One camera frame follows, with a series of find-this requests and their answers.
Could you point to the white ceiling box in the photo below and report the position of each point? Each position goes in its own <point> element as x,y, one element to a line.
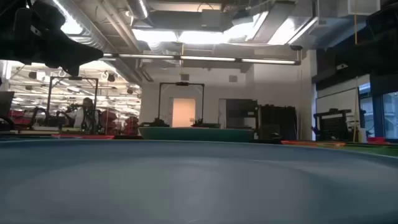
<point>363,7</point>

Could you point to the green plastic plate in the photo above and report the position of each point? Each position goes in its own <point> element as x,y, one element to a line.
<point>370,150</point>

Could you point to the silver ceiling duct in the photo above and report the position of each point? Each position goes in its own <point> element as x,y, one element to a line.
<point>138,7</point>

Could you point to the red plastic plate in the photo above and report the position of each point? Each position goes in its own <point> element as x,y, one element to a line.
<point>84,136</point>

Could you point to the red bin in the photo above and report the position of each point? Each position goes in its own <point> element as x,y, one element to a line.
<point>377,139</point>

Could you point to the person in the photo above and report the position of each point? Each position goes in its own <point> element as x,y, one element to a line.
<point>84,113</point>

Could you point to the black storage cabinet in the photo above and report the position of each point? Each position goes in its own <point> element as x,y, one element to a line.
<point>278,121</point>

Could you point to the large blue plastic plate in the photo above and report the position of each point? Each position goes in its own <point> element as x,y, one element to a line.
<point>192,183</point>

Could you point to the dark monitor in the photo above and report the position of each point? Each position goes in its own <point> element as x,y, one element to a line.
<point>5,104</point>

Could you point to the teal green bowl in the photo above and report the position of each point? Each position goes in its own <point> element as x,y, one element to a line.
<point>196,134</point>

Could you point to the black equipment cart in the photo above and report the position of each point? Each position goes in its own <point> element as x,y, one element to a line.
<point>334,124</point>

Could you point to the long ceiling light bar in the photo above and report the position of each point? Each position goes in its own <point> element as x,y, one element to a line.
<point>205,58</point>

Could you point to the lit doorway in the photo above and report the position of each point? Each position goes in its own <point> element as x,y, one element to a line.
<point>183,112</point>

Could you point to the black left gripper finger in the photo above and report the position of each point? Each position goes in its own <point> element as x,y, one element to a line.
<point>77,54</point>
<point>72,70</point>

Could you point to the black robot station frame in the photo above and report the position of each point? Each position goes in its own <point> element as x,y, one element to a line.
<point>181,83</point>
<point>49,102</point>

